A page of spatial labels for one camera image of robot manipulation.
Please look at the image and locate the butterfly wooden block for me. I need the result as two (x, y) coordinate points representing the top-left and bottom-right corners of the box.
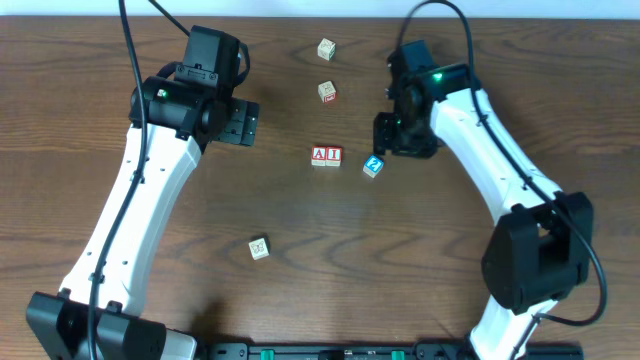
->
(248, 237), (270, 260)

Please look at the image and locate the wooden block with red side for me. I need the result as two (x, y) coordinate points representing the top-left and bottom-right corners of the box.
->
(318, 81), (337, 103)

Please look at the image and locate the red letter I block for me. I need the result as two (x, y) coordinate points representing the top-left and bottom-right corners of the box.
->
(326, 147), (343, 167)

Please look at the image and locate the red letter A block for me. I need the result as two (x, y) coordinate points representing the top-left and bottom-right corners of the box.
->
(311, 146), (327, 166)

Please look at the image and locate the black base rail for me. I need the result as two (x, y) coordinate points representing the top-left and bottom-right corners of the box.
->
(164, 327), (585, 360)

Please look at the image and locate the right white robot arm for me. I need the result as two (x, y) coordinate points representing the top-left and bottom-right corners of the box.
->
(374, 64), (603, 359)

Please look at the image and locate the blue number 2 block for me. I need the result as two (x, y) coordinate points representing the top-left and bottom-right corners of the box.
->
(362, 155), (384, 178)

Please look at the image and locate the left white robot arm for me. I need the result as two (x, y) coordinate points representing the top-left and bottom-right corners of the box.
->
(26, 76), (260, 359)

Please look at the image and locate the top plain wooden block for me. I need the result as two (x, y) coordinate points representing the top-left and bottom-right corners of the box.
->
(317, 38), (336, 61)

